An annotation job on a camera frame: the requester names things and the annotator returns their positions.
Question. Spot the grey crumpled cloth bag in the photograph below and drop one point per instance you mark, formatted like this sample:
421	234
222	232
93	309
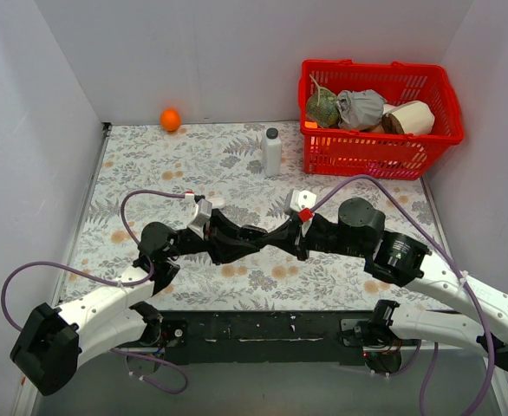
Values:
359	110

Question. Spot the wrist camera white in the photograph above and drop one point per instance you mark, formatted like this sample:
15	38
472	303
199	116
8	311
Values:
301	203
202	214

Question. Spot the white earbud charging case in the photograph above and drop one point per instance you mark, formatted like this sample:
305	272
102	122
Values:
218	203

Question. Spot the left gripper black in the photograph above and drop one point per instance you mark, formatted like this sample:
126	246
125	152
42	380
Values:
211	238

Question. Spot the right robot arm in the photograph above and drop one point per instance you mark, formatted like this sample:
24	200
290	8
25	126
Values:
477	319

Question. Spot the black earbud charging case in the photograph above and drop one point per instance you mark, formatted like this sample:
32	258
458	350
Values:
252	235

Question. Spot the red plastic shopping basket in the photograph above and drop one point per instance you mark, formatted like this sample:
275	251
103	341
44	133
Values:
339	152

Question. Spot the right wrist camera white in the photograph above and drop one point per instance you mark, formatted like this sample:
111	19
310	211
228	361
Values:
301	203

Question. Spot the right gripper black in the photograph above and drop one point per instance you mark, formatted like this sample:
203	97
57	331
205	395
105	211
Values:
300	238

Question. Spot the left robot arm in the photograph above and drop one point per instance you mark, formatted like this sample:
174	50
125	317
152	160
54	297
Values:
54	342

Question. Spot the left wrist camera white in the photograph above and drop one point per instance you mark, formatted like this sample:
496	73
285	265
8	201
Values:
202	214

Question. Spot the beige paper roll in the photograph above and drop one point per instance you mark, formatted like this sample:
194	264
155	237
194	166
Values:
414	117

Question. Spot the orange fruit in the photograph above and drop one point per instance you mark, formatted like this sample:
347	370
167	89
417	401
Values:
170	120

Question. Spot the green netted melon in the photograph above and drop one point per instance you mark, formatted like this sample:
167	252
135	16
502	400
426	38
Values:
321	106

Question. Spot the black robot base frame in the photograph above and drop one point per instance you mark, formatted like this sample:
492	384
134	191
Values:
253	336

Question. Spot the floral patterned table mat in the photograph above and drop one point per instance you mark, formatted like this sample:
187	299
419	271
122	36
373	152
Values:
143	173

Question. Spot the white bottle black cap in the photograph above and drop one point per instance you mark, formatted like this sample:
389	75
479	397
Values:
271	146

